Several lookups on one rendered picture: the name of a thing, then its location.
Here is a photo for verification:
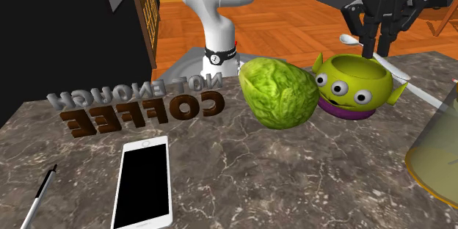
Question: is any white spoon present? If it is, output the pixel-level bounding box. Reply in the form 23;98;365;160
338;34;412;81

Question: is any green three-eyed alien cup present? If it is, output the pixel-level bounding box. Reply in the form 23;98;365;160
311;52;409;121

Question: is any green lettuce head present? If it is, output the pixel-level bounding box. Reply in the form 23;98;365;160
238;57;321;131

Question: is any yellow glass jar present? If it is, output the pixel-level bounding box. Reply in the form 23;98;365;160
404;81;458;210

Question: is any grey robot stand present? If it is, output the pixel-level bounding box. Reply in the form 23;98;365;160
156;46;288;83

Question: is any grey and brown letter sign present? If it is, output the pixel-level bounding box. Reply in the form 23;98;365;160
46;72;226;139

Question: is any wooden lattice door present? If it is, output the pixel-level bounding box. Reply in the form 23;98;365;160
125;0;161;70

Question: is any white smartphone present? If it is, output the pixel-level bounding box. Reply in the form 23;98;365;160
110;135;174;229

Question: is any silver and black pen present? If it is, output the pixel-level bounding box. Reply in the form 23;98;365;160
19;164;59;229

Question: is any white utensil handle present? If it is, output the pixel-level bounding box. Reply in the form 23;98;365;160
390;73;446;110

